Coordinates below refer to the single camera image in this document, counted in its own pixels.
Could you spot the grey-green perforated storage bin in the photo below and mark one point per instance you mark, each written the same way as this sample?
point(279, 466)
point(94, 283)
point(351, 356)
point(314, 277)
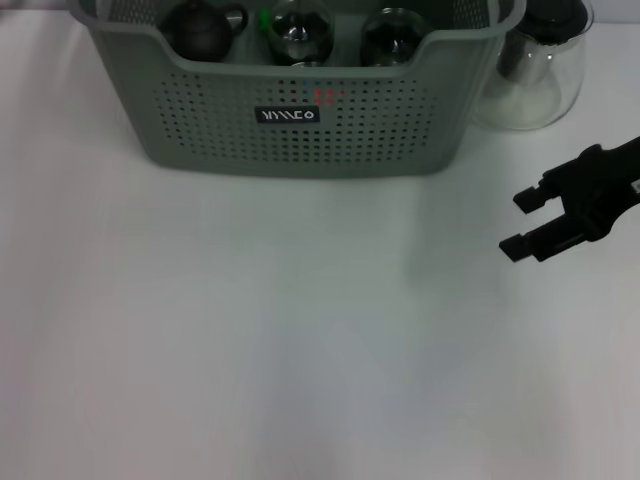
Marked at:
point(350, 125)

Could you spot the glass carafe with black lid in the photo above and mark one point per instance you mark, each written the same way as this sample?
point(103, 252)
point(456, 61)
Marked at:
point(540, 90)

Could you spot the black ceramic teapot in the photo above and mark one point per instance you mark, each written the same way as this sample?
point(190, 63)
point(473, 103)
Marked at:
point(195, 32)

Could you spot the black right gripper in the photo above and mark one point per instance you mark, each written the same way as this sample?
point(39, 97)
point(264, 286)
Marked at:
point(600, 185)

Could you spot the glass teacup with black sleeve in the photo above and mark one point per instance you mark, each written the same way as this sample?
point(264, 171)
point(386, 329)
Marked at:
point(300, 35)
point(392, 37)
point(307, 64)

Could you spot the green rectangular brick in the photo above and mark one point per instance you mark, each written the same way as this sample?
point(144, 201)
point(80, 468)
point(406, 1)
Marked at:
point(265, 21)

